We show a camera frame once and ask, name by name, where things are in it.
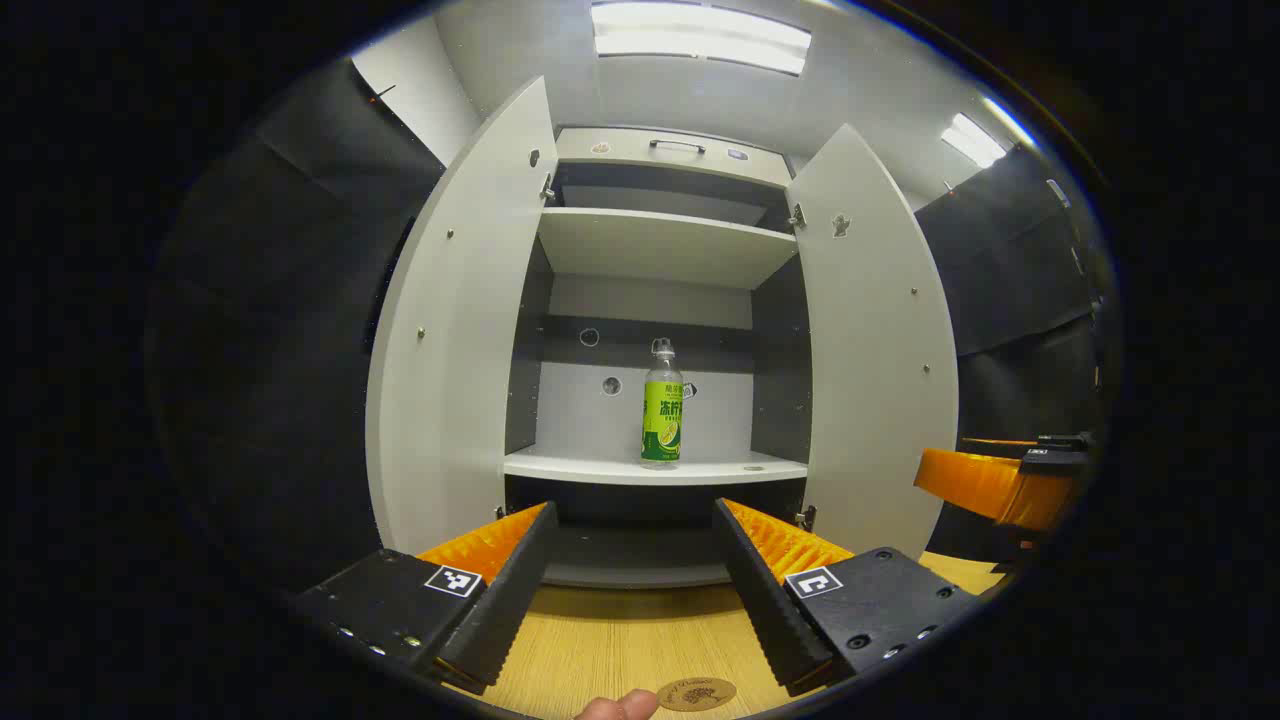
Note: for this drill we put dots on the large ceiling light panel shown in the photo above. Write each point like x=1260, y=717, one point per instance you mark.
x=700, y=35

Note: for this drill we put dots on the small ceiling light panel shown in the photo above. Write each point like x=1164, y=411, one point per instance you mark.
x=973, y=140

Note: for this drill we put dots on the grey cabinet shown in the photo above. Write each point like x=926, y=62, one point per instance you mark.
x=650, y=245

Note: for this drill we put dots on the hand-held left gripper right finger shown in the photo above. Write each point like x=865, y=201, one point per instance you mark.
x=770, y=600

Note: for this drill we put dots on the green label plastic bottle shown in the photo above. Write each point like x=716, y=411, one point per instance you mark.
x=661, y=420

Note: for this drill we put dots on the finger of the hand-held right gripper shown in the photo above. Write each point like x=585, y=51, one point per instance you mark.
x=1000, y=442
x=990, y=488

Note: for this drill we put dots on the metal door hinge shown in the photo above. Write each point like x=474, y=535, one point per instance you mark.
x=797, y=215
x=547, y=187
x=805, y=517

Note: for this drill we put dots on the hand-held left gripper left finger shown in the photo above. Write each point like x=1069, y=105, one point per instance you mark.
x=500, y=600

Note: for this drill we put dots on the round brown coaster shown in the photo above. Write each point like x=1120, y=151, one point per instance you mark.
x=697, y=694

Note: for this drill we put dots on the black backdrop cloth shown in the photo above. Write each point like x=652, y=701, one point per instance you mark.
x=270, y=330
x=1020, y=280

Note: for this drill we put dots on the grey cabinet door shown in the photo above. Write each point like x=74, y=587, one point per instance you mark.
x=870, y=380
x=460, y=350

